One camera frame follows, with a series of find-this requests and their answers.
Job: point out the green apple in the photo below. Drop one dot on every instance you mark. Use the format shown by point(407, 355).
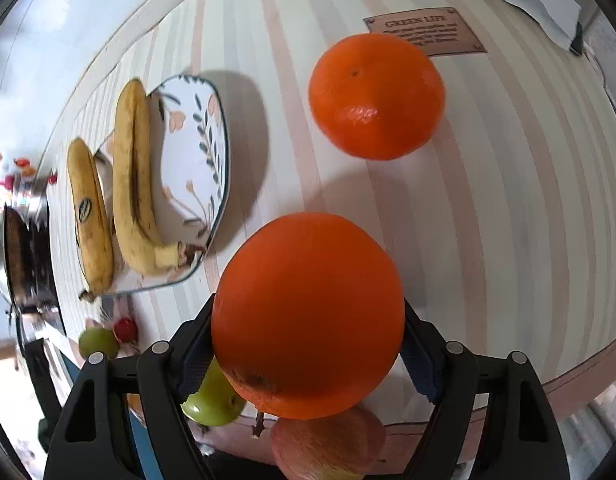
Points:
point(98, 343)
point(213, 405)

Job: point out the stickered banana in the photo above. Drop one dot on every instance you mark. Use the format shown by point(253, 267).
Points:
point(95, 255)

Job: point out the striped tablecloth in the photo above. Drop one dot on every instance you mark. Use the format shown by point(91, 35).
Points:
point(513, 210)

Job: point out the metal pot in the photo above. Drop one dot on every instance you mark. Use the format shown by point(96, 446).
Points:
point(23, 255)

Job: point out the red apple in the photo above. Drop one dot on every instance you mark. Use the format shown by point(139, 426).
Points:
point(328, 447)

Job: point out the small red tomato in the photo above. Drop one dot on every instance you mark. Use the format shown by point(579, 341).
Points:
point(125, 329)

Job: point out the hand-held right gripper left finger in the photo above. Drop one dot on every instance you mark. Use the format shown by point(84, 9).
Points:
point(198, 357)

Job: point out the dark-blemished orange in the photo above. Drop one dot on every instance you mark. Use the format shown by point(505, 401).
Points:
point(308, 310)

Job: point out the glass fruit bowl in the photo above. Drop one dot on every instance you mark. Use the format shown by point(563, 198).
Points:
point(188, 160)

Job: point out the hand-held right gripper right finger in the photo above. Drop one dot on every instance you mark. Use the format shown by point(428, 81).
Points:
point(419, 362)

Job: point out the red cherry magnet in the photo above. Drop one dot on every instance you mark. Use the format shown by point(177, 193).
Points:
point(52, 176)

